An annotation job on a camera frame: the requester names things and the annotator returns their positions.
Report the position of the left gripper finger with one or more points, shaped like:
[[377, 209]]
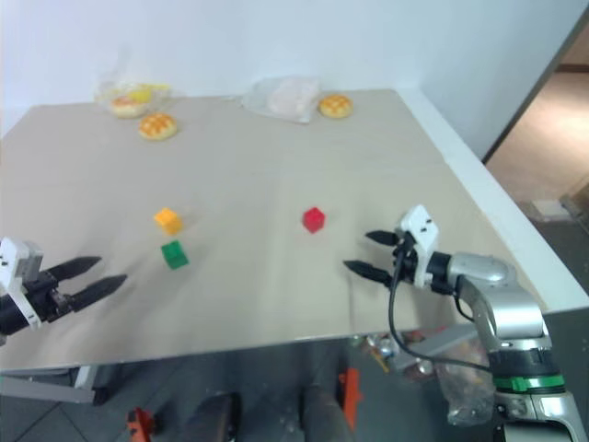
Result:
[[73, 266], [99, 289]]

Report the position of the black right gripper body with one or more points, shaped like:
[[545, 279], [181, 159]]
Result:
[[407, 262]]

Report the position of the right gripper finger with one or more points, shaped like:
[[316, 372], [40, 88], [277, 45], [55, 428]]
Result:
[[370, 271], [384, 237]]

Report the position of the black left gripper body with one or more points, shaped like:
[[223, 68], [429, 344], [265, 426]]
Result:
[[46, 299]]

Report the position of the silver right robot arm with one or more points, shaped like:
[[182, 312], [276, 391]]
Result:
[[511, 313]]

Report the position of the red cube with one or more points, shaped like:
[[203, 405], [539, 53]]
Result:
[[314, 220]]

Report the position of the colourful clutter on floor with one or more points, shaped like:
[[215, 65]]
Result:
[[382, 350]]

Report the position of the green cube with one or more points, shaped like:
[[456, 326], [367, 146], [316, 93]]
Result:
[[175, 255]]

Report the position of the grey table crossbar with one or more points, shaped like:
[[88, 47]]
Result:
[[437, 343]]

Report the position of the orange cube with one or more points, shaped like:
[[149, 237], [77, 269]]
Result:
[[168, 222]]

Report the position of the orange clamp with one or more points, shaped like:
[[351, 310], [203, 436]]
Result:
[[349, 396], [140, 423]]

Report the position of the round pineapple bun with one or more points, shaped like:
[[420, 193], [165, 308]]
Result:
[[336, 106], [158, 126], [128, 107]]

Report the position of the crumpled clear plastic bag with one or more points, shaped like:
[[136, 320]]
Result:
[[465, 396]]

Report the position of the clear bag with white contents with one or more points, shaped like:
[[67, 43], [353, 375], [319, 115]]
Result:
[[285, 99]]

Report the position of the yellow toy in bag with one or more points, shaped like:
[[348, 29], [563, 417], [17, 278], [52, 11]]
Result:
[[147, 91]]

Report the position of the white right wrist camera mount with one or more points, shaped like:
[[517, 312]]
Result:
[[421, 230]]

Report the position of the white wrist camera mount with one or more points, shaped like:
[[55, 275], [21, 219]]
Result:
[[14, 258], [421, 230]]

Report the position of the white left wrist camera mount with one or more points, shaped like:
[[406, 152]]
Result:
[[14, 258]]

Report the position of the grey table leg frame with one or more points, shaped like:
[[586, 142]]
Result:
[[46, 387]]

